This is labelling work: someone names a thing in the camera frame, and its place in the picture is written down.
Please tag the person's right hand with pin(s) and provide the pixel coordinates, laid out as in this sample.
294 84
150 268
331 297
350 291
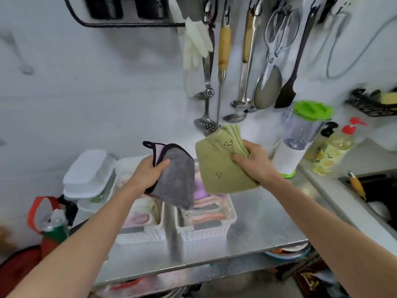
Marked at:
257 164

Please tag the person's left hand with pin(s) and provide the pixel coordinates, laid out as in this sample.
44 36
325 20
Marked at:
149 176

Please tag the peach towel with white trim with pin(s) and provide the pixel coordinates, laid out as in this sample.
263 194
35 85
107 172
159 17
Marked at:
127 181

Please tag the grey microfibre cloth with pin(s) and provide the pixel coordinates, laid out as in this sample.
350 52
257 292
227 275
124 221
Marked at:
180 180

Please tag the green towel with small print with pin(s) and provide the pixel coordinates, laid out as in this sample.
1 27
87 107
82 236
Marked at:
217 170

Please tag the white basket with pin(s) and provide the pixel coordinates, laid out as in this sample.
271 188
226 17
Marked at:
204 235
145 237

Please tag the person's right forearm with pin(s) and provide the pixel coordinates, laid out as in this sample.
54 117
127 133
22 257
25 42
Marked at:
335 242

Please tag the person's left forearm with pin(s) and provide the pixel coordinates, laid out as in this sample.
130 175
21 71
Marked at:
77 248

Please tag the clear blender with green lid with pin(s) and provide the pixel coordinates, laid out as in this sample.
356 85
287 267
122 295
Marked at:
297 133

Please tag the slim steel ladle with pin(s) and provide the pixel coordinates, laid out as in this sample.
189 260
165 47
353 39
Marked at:
234 117

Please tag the clear food container white lid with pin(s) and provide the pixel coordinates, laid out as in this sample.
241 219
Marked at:
87 170
93 203

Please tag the black pump bottle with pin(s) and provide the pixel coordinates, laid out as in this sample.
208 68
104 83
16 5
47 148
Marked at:
316 145

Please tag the steel skimmer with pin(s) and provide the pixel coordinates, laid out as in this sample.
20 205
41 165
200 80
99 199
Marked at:
206 124

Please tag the black spatula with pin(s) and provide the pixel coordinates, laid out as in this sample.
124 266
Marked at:
287 96

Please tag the wide steel spatula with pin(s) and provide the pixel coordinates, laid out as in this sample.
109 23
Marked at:
268 89

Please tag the yellow soap bottle red pump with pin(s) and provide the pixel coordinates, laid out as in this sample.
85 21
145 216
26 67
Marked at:
332 152

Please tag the black plastic bag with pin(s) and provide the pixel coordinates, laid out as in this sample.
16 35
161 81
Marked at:
69 211

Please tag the stainless steel sink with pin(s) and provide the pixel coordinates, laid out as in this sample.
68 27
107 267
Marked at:
342 179

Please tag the green and white packet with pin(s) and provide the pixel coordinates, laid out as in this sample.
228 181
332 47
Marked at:
57 232

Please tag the red tote bag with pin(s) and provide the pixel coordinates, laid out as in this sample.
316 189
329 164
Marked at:
49 248

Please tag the white rubber glove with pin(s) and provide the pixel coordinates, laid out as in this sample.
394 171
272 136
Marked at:
197 37

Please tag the yellow sponge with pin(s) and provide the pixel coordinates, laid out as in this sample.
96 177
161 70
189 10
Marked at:
389 98

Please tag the red and black round appliance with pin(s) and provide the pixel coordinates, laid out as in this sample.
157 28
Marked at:
18 270

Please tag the black cup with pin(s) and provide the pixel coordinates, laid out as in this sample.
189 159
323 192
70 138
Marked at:
152 7
104 7

